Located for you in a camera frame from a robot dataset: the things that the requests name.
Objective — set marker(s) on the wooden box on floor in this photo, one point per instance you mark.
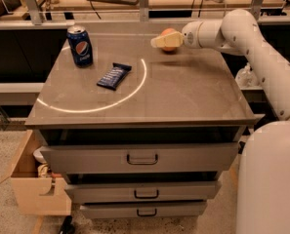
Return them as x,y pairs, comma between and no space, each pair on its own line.
36,195

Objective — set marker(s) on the grey drawer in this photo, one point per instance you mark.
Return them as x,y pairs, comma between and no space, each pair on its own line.
146,209
140,158
142,192

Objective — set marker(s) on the top grey drawer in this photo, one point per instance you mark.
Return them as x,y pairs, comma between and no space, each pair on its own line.
140,158

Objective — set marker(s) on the middle grey drawer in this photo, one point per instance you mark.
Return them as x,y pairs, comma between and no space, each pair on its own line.
142,192

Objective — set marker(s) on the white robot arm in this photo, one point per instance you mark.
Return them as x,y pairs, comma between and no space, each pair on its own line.
263,190

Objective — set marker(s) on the grey drawer cabinet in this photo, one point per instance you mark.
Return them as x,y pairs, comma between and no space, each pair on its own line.
187,97

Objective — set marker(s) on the clear plastic bottle left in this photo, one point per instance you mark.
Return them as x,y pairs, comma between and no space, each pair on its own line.
246,78

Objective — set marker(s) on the blue Pepsi can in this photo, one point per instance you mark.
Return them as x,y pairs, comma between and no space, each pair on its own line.
80,45

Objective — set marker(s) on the dark blue snack bar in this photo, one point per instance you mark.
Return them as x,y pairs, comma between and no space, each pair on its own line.
114,76

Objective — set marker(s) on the orange fruit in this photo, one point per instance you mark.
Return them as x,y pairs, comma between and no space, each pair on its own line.
170,47

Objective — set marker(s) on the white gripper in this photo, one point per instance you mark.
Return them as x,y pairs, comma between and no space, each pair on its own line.
189,37

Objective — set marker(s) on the bottom grey drawer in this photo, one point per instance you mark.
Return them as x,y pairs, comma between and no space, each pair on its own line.
146,209

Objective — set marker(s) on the grey metal rail frame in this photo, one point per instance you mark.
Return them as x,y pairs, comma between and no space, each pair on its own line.
268,11

